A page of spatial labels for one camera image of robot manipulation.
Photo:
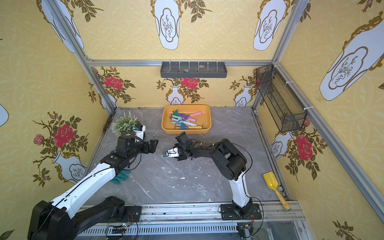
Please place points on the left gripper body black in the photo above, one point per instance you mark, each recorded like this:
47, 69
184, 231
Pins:
147, 146

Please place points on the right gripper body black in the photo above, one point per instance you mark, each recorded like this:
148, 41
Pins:
182, 150

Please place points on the blue cultivator yellow handle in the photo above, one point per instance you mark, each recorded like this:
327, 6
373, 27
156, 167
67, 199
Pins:
186, 127

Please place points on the orange plastic storage box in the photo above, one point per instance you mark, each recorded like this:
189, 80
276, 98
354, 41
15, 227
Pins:
202, 120

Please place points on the light blue hand rake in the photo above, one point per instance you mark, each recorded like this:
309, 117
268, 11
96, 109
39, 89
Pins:
177, 119
183, 122

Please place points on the purple rake pink handle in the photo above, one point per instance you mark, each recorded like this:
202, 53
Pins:
190, 117

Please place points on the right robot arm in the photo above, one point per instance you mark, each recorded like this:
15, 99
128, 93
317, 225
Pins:
228, 159

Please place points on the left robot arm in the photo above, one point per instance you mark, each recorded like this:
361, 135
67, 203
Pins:
61, 218

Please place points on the artificial green white plant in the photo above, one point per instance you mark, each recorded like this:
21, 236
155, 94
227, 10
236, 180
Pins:
124, 124

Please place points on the teal garden glove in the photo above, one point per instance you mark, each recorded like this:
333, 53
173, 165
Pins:
121, 177

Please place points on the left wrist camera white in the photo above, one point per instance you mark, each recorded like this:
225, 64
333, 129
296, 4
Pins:
141, 135

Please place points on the green rake wooden handle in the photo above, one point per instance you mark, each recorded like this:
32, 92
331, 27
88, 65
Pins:
175, 113

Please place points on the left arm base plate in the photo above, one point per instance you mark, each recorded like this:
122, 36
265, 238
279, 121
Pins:
132, 214

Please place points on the grey wall shelf tray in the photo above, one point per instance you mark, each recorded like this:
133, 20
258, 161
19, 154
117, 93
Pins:
193, 69

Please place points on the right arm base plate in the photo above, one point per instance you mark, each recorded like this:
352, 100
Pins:
232, 212

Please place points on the yellow scoop wooden handle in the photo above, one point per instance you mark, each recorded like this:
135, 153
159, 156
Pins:
272, 184

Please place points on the black wire mesh basket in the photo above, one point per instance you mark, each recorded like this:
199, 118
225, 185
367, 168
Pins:
287, 111

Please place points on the aluminium front rail frame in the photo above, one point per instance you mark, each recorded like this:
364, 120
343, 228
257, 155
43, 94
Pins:
271, 222

